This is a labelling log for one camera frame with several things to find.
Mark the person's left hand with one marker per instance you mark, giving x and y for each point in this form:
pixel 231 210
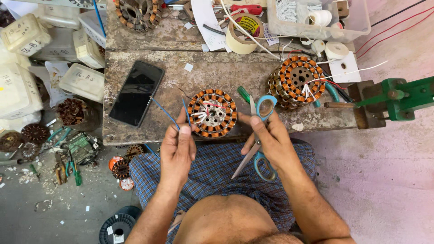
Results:
pixel 176 152

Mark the person's right hand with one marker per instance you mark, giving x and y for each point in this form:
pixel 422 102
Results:
pixel 274 142

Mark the blue plaid garment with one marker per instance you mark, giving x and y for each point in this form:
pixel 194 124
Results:
pixel 210 169

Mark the rusty bare stator core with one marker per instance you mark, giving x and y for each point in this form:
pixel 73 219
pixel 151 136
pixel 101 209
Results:
pixel 10 141
pixel 35 133
pixel 134 151
pixel 30 150
pixel 121 169

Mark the single copper-wound motor stator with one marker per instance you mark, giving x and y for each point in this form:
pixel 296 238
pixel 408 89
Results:
pixel 223 127

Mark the orange bowl with white bits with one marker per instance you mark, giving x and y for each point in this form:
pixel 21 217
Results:
pixel 126 184

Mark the orange plastic lid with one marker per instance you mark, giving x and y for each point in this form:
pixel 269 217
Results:
pixel 113 160

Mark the black smartphone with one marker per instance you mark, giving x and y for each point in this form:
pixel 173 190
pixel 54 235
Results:
pixel 135 95

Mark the stacked copper-wound motor stators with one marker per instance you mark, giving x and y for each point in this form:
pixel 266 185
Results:
pixel 288 73

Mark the heap of hand tools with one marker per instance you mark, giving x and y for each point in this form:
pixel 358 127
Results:
pixel 79 147

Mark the white plate with hole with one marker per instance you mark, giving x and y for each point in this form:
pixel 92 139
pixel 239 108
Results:
pixel 351 73

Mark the beige masking tape roll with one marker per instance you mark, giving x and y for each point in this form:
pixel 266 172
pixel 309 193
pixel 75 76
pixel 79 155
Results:
pixel 237 44

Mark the small white tape roll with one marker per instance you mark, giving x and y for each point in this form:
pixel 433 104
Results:
pixel 317 45

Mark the jar of brown scraps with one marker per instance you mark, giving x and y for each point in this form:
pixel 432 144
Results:
pixel 73 113

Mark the large white tape roll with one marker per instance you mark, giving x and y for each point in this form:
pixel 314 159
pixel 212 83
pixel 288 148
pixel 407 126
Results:
pixel 336 49

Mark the white paper sheet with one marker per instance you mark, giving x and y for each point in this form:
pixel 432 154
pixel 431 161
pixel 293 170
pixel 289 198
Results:
pixel 203 20

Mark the green metal press tool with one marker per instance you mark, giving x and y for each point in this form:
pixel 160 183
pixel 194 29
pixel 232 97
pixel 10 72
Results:
pixel 403 98

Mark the dark copper-wound motor stator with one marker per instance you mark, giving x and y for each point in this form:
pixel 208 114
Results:
pixel 142 20

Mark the clear plastic storage box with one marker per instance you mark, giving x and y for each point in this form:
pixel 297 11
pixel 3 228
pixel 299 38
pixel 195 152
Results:
pixel 352 20

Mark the pile of white plastic containers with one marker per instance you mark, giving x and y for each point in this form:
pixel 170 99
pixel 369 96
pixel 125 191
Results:
pixel 25 35

